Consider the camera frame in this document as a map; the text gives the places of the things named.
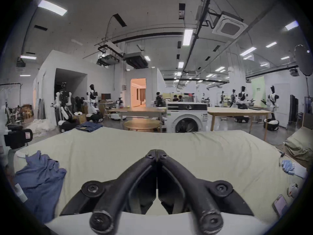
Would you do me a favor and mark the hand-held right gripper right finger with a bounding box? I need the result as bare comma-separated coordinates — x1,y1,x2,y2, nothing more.
156,149,255,234

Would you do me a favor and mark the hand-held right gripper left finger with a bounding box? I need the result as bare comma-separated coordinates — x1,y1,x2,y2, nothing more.
59,149,157,234

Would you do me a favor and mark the round wooden table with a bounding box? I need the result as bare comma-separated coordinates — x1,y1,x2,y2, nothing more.
123,119,163,133

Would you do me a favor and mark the white washing machine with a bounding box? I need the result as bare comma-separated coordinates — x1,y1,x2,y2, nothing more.
166,102,208,133

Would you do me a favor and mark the long wooden table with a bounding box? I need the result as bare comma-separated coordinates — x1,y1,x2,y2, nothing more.
108,107,167,122

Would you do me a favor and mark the folded dark blue garment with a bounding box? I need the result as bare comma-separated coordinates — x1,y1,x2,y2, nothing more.
75,121,104,133

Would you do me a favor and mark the black and white humanoid robot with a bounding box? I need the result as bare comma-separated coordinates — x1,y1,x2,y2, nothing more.
51,82,75,133
264,86,280,132
235,86,250,123
86,84,103,122

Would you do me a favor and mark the wooden table with thin legs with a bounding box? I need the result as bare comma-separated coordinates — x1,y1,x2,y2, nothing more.
207,107,274,141

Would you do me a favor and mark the blue shirt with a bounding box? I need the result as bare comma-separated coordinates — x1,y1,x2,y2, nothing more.
14,151,67,223

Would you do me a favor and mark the smartphone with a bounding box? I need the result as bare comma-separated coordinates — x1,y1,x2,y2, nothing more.
273,195,289,217

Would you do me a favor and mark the pile of white cloths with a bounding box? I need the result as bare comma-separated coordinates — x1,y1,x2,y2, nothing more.
26,118,54,134

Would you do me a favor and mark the small white device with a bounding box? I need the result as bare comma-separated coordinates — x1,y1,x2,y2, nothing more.
287,183,300,198

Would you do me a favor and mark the bed with green cover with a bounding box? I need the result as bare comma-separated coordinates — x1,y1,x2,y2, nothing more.
284,126,313,167

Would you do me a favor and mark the round studio lamp reflector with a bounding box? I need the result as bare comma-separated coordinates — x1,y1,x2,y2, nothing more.
293,44,313,97

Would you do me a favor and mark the black camera on stand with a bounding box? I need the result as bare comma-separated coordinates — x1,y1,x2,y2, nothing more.
4,125,33,149

